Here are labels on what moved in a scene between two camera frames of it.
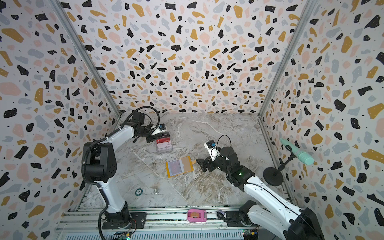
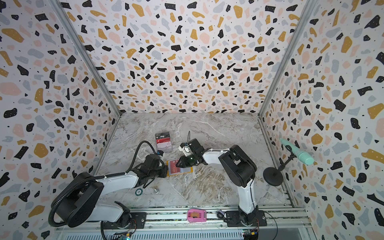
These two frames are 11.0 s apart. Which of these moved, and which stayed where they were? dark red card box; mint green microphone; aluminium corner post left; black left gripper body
Moved: black left gripper body
Stayed: mint green microphone; aluminium corner post left; dark red card box
